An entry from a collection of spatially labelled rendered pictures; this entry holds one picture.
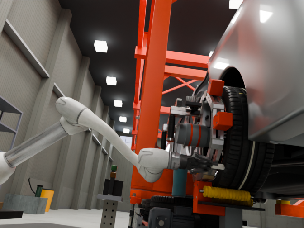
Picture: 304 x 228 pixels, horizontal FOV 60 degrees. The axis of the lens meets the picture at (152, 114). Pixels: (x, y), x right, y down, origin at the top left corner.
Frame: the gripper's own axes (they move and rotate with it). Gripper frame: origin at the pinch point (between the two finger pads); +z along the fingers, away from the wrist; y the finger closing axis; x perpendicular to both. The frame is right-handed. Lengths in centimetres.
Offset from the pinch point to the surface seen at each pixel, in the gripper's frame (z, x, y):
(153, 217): -27, 10, -52
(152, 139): -31, 64, -26
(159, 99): -30, 88, -2
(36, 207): -255, 340, -408
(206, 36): 157, 874, -44
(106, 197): -60, 27, -55
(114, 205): -54, 37, -72
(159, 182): -23, 42, -49
